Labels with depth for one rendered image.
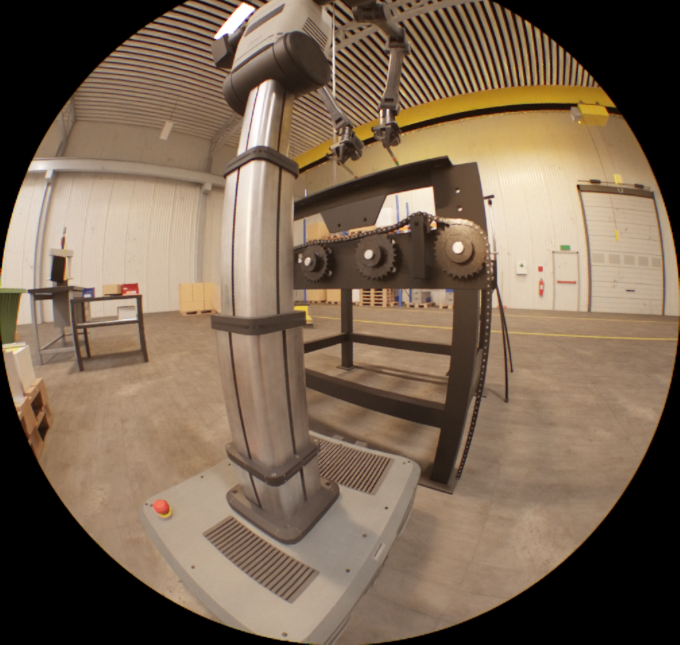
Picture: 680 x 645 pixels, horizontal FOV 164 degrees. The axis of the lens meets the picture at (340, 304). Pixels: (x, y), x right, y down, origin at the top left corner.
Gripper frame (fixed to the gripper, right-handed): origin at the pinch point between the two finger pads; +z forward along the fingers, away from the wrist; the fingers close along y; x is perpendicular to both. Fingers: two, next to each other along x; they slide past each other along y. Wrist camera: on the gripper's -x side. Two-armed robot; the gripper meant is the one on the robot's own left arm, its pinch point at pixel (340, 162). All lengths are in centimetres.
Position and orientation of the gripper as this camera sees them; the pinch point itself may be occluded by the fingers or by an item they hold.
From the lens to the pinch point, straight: 98.5
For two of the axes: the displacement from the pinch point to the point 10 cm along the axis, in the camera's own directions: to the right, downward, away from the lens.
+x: -6.1, -1.5, -7.8
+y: -7.9, -0.3, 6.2
